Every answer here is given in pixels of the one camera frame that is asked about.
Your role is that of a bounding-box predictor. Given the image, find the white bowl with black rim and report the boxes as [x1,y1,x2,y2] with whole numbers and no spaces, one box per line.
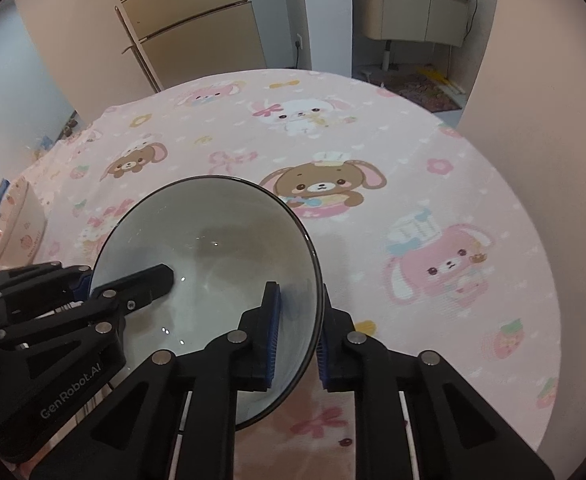
[89,175,324,431]

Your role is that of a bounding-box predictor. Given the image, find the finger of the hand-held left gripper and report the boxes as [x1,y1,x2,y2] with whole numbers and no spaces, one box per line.
[0,261,94,321]
[0,263,174,351]

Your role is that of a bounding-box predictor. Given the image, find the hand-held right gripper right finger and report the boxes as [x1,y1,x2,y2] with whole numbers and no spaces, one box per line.
[315,284,554,480]

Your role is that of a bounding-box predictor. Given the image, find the beige vanity cabinet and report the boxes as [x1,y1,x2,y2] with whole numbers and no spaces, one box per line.
[351,0,471,48]

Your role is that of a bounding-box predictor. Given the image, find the beige refrigerator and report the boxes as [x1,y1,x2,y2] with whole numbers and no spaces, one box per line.
[104,0,268,88]

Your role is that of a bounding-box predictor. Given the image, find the patterned floor mat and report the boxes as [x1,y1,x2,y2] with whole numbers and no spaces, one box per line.
[388,72,461,113]

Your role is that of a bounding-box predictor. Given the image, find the pink cartoon print tablecloth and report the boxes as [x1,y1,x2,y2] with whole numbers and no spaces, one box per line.
[0,67,560,480]

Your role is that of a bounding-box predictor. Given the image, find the carrot print bowl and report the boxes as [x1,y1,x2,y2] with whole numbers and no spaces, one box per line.
[0,180,48,266]

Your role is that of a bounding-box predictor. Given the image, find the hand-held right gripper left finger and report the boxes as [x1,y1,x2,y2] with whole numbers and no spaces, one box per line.
[32,282,282,480]

